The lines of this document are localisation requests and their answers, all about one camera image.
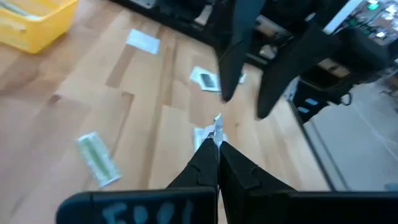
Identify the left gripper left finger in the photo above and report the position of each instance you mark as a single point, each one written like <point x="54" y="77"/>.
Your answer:
<point x="140" y="207"/>

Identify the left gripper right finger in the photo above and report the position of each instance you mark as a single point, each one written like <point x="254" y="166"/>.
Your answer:
<point x="295" y="207"/>

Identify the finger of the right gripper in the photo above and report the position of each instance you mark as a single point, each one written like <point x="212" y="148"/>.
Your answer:
<point x="233" y="62"/>
<point x="289" y="68"/>

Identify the green striped bandage packet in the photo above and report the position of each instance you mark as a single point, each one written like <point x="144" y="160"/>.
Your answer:
<point x="98" y="158"/>

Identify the torn white text-printed packet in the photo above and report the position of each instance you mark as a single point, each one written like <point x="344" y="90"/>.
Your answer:
<point x="217" y="127"/>

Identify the black power supply box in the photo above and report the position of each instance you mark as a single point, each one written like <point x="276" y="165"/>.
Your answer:
<point x="311" y="90"/>

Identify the white printed towelette packet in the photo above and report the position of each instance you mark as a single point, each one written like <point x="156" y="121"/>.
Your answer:
<point x="206" y="80"/>

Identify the yellow plastic basket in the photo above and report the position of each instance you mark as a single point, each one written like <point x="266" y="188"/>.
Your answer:
<point x="31" y="31"/>

